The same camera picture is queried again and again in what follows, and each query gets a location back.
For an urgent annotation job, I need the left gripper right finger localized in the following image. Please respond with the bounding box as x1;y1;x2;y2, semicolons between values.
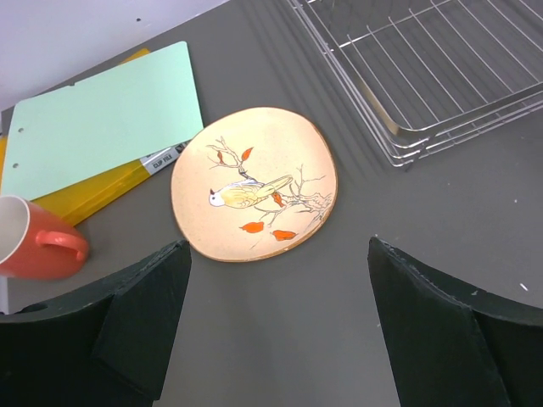
367;237;542;406

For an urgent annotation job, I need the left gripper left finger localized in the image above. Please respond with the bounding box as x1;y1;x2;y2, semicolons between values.
1;241;192;406

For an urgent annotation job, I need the bird plate with orange leaves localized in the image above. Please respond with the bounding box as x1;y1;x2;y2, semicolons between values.
171;107;339;263

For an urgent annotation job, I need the orange mug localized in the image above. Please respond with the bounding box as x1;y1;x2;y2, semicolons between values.
1;196;90;280

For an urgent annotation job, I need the yellow clip file folder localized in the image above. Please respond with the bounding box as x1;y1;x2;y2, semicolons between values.
0;47;188;227

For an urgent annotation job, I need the green paper divider sheet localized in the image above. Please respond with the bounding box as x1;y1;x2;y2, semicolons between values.
0;41;204;202

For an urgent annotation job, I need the metal wire dish rack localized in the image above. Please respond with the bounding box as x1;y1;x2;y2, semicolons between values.
290;1;542;167

